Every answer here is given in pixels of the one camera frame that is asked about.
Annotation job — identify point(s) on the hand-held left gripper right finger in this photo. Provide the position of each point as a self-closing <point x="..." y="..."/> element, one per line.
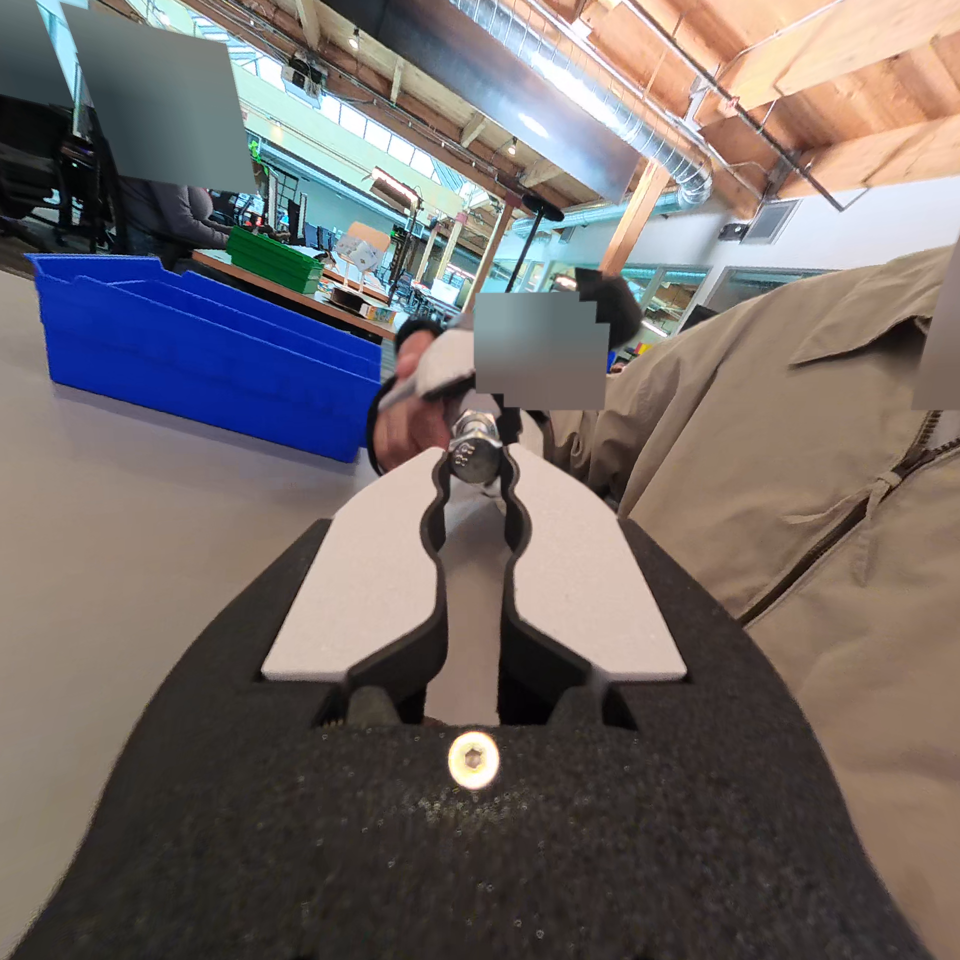
<point x="592" y="585"/>

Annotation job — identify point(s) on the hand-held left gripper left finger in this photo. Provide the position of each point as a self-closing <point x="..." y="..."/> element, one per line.
<point x="352" y="585"/>

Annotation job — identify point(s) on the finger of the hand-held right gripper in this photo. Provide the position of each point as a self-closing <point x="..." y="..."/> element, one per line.
<point x="450" y="364"/>
<point x="531" y="433"/>

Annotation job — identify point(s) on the steel hex nut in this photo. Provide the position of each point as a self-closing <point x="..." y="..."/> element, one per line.
<point x="476" y="424"/>

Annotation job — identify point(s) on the steel hex bolt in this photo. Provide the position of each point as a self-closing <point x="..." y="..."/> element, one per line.
<point x="474" y="459"/>

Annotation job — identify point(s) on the blue plastic bin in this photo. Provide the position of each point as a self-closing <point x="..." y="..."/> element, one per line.
<point x="202" y="360"/>

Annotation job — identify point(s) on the person's right hand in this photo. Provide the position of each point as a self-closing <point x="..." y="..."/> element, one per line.
<point x="409" y="435"/>

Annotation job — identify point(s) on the colourful cardboard box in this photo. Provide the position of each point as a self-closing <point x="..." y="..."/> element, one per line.
<point x="371" y="310"/>

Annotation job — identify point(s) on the black floor lamp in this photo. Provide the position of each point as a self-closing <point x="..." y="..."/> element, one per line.
<point x="536" y="206"/>

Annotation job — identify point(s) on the white tagged cube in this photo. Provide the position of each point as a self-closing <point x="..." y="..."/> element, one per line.
<point x="356" y="253"/>

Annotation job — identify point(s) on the wooden table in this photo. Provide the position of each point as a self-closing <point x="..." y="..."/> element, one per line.
<point x="300" y="300"/>

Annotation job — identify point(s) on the light panel on stand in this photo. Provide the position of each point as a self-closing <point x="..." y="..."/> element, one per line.
<point x="397" y="187"/>

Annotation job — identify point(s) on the stack of green bins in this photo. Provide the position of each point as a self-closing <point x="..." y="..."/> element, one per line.
<point x="274" y="262"/>

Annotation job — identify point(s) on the black office chair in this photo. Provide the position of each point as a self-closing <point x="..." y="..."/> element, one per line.
<point x="37" y="165"/>

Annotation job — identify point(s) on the wall vent grille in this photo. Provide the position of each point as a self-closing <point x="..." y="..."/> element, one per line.
<point x="771" y="221"/>

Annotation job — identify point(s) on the silver ventilation duct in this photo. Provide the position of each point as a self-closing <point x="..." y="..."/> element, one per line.
<point x="570" y="97"/>

